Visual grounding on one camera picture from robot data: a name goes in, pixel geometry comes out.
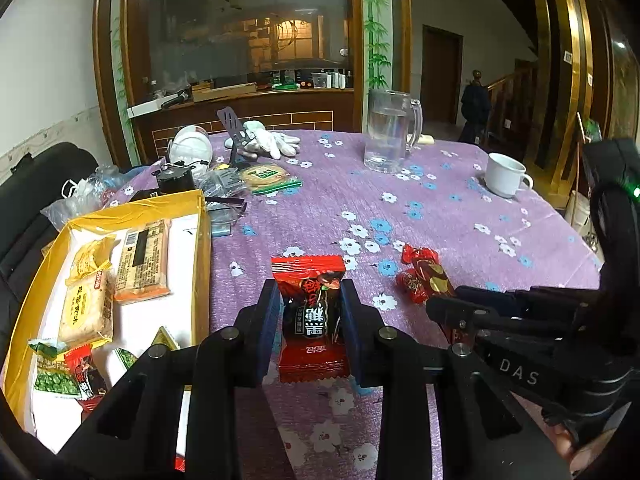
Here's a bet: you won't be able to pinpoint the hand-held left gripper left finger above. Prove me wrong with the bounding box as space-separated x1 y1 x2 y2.
60 279 296 480

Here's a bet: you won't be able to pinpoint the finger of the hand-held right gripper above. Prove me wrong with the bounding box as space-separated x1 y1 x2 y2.
456 286 601 322
425 296 507 356

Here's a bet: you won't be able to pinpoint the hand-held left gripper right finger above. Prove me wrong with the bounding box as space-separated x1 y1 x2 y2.
340 280 573 480

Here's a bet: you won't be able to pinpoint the red foil twist candy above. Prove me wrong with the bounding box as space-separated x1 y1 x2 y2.
395 270 456 306
401 243 443 281

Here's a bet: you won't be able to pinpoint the red candy packet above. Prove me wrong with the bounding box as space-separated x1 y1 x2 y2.
270 255 352 385
64 345 108 413

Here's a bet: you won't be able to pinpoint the yellow cardboard box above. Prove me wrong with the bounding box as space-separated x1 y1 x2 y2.
0 189 213 456

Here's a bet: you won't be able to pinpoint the yellow triangular snack packet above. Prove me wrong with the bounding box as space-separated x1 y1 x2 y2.
150 326 181 351

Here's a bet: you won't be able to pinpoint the orange cracker packet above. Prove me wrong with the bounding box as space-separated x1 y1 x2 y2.
114 217 173 306

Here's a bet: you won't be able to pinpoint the green pea snack packet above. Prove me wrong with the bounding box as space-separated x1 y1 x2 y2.
27 339 83 401
112 347 143 376

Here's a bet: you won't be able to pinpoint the yellow square biscuit packet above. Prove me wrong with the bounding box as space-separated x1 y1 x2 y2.
57 267 116 348

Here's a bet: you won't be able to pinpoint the small yellow snack packet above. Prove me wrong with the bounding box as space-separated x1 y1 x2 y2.
65 237 118 286

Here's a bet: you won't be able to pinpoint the person's right hand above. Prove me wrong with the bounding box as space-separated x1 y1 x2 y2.
552 425 608 478

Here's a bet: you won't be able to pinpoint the purple floral tablecloth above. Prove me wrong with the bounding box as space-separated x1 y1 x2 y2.
100 129 603 480

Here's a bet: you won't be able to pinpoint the white plastic bucket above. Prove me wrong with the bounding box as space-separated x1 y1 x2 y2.
567 190 596 236

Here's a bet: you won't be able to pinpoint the white ceramic cup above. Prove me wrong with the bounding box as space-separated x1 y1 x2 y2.
484 152 535 199

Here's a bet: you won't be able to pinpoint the clear bag of dark parts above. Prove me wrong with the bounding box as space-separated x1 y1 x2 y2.
197 167 251 201

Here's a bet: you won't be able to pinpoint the round crackers green packet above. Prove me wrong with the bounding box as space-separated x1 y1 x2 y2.
239 162 304 196

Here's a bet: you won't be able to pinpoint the black cylindrical device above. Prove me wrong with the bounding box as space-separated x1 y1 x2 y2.
156 160 196 196

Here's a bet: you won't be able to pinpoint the white cotton gloves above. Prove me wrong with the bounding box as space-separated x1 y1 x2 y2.
242 120 302 158

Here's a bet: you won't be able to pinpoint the clear glass pitcher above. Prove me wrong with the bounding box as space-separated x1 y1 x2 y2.
363 88 424 175

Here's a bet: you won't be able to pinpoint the green plastic bag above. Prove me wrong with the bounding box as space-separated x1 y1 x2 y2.
582 117 606 143

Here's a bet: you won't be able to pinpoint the wooden stair railing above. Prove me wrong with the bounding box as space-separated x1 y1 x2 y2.
485 60 538 161

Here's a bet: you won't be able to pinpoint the black spatula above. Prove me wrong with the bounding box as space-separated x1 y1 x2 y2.
216 106 261 171

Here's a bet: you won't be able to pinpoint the gold framed partition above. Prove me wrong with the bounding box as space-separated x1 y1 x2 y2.
525 0 640 196

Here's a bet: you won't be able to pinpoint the clear bag of face masks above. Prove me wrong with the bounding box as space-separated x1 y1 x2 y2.
40 165 131 233

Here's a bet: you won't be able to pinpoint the brown wooden door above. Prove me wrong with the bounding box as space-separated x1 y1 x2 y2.
421 25 463 125

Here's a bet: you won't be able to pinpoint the white flat board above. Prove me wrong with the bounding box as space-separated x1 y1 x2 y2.
127 92 193 120

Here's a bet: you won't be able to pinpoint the row of bottles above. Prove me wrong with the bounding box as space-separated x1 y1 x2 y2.
270 70 353 92

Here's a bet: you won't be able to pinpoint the black chair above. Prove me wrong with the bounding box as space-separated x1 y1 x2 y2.
0 142 101 321

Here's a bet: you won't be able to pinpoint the wooden framed glass partition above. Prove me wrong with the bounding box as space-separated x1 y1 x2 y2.
92 0 411 171

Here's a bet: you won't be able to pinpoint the long-handled mop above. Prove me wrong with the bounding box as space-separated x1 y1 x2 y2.
575 111 593 196

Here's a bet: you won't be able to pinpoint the dark jacket on post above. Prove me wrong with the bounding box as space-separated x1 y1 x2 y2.
459 70 493 143

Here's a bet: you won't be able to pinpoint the bamboo wall painting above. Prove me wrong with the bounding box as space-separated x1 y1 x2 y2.
362 0 393 90

